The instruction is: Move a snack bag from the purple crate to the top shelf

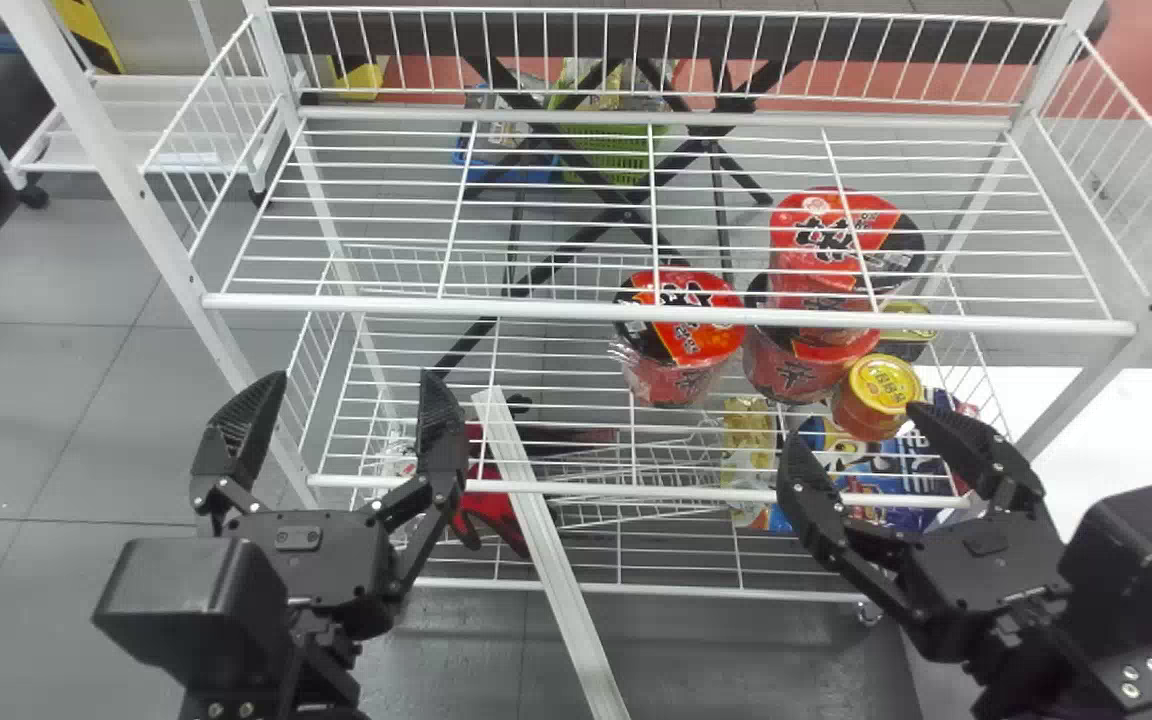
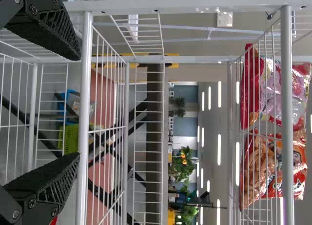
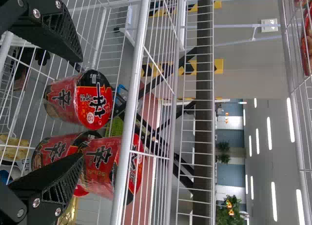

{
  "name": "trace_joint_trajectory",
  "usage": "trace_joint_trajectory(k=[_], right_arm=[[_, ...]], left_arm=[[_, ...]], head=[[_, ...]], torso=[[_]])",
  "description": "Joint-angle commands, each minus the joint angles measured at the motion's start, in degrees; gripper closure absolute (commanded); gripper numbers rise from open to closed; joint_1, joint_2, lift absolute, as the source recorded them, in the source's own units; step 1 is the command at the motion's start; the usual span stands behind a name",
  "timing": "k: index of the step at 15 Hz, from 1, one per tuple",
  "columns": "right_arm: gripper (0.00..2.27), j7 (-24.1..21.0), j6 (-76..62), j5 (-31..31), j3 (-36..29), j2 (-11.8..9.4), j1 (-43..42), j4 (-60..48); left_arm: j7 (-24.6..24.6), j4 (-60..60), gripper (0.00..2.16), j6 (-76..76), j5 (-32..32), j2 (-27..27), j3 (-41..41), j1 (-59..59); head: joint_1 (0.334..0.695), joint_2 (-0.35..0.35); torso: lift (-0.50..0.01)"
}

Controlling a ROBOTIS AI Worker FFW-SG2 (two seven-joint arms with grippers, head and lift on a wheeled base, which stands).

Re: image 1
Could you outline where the green basket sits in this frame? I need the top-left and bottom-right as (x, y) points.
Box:
(544, 58), (679, 190)

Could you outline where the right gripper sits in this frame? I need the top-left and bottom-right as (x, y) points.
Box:
(775, 401), (1071, 663)

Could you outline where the yellow snack packet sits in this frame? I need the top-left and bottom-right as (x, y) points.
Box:
(720, 396), (779, 528)

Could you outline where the red snack packet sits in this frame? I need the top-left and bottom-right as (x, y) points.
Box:
(448, 422), (619, 559)

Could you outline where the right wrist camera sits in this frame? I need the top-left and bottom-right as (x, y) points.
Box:
(1056, 479), (1152, 653)

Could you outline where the white wire rack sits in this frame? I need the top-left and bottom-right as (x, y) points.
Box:
(0, 40), (289, 209)
(0, 0), (1152, 720)

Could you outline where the yellow can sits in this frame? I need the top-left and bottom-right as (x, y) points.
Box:
(874, 299), (940, 363)
(828, 352), (926, 444)

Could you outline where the blue snack packet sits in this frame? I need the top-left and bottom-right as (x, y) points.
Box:
(768, 390), (982, 534)

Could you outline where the red noodle cup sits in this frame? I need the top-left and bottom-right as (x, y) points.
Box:
(767, 186), (928, 303)
(610, 267), (746, 410)
(742, 270), (883, 407)

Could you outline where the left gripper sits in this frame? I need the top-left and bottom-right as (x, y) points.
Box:
(189, 371), (483, 666)

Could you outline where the blue basket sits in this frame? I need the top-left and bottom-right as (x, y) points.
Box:
(452, 84), (565, 187)

